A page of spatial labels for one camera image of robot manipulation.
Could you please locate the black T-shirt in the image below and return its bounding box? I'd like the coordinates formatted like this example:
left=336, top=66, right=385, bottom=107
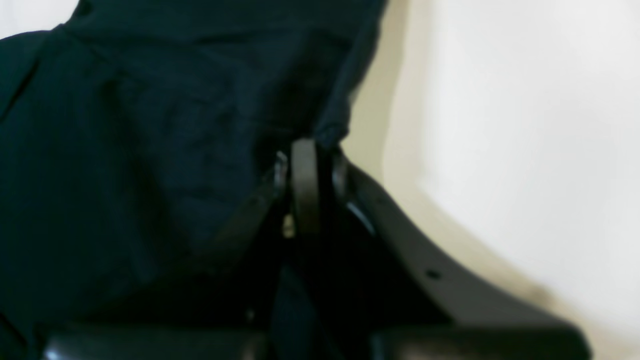
left=0, top=0, right=386, bottom=360

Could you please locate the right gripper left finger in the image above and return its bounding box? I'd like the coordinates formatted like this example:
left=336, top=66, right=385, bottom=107
left=42, top=139, right=320, bottom=360

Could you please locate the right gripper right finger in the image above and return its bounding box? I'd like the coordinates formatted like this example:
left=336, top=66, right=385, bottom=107
left=333, top=152, right=592, bottom=360

